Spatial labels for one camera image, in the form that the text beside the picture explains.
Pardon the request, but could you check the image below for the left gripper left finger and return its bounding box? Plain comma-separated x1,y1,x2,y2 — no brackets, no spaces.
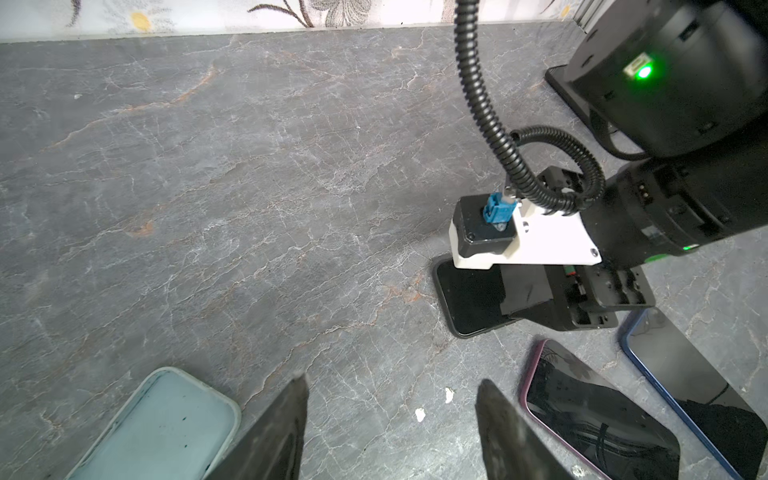
206,375,309,480

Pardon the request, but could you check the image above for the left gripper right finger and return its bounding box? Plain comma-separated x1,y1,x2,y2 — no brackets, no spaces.
475,379,571,480

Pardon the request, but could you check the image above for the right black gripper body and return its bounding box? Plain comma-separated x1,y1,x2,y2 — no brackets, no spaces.
499,167,656,332

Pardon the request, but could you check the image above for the black phone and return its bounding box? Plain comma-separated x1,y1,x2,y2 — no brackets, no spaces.
519,339,681,479
619,307,767,479

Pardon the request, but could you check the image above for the black phone case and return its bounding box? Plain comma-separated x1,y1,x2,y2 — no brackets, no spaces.
432,256,522,339

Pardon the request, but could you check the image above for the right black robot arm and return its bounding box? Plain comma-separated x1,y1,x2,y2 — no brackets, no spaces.
499,1,767,331

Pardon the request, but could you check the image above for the upper translucent green case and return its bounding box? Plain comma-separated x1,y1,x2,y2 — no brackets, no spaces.
67,367,241,479

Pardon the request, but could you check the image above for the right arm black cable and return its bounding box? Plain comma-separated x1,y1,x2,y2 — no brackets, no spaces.
452,0,607,216

